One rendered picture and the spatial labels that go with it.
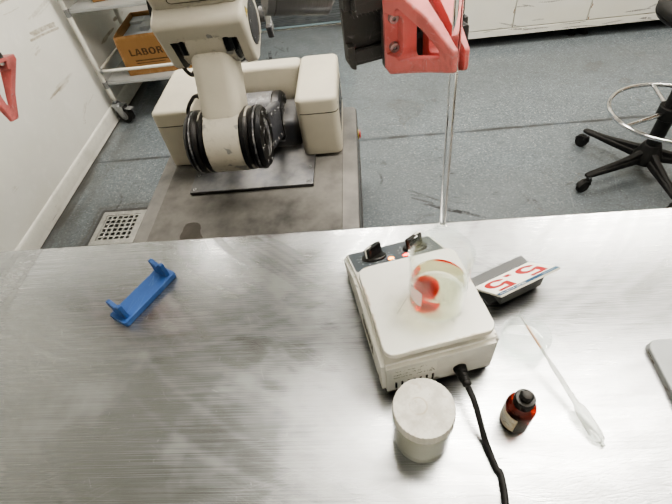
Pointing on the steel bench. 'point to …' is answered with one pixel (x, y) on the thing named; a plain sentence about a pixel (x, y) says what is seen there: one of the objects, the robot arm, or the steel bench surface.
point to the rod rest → (158, 280)
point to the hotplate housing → (457, 365)
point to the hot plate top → (481, 324)
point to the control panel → (380, 260)
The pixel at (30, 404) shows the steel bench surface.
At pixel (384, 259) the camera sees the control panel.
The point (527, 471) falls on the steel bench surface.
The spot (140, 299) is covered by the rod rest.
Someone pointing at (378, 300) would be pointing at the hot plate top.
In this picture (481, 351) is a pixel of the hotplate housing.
